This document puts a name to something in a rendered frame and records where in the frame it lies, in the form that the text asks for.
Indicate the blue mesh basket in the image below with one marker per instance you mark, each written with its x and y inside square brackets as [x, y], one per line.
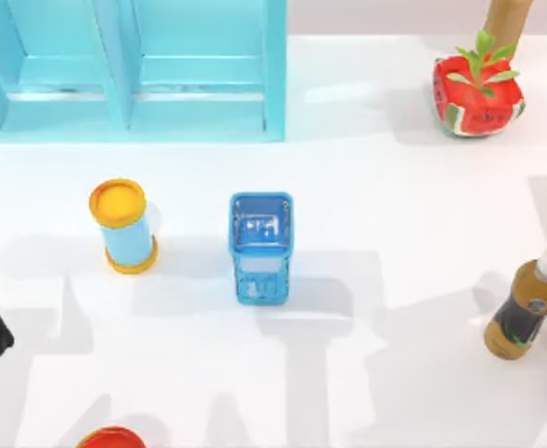
[260, 254]

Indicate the yellow and blue can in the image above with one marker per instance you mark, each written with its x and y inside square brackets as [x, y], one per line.
[126, 228]

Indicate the light blue rack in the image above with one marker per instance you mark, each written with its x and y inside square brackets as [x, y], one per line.
[129, 70]

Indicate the watermelon plant pot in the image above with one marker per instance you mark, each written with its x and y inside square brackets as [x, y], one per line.
[476, 100]

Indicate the brown bottle white cap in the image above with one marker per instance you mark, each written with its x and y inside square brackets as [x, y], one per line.
[521, 312]

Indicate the red round lid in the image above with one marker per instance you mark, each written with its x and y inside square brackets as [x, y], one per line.
[110, 439]

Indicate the tan wooden post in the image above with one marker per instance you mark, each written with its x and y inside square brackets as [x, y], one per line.
[507, 25]

